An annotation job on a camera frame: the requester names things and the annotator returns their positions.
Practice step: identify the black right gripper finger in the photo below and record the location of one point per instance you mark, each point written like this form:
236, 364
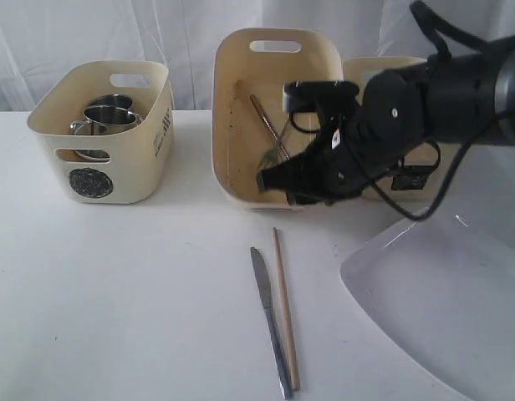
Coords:
295, 199
298, 176

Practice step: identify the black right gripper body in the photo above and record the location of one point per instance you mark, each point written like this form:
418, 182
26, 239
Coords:
351, 150

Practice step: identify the cream bin triangle mark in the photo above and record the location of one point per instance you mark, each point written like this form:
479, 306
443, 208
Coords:
259, 61

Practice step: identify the steel table knife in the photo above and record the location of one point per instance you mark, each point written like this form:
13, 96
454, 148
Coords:
265, 293

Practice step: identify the steel spoon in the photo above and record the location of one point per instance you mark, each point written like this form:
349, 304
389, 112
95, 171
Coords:
277, 138

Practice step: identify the wooden chopstick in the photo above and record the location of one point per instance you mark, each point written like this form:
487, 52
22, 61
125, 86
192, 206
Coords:
287, 319

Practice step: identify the large steel bowl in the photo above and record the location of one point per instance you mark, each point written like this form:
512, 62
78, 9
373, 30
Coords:
93, 155

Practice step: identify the small steel cup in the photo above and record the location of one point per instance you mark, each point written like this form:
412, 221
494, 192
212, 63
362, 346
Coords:
105, 120

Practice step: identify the steel fork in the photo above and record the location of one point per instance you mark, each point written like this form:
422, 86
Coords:
272, 156

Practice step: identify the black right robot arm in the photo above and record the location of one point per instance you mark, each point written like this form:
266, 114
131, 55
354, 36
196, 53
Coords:
467, 99

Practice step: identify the cream bin square mark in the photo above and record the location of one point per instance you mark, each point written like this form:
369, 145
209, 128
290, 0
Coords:
405, 185

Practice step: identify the white square plate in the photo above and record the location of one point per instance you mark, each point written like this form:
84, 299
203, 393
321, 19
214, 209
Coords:
443, 291

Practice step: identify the steel mug in bin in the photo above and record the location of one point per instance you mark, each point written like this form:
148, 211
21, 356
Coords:
118, 100

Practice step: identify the cream bin circle mark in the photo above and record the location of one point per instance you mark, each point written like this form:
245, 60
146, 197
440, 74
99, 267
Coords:
137, 156

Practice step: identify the white backdrop curtain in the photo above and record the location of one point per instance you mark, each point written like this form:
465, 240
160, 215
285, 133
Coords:
40, 41

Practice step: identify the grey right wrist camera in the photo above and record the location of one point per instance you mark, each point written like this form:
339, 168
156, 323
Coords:
310, 96

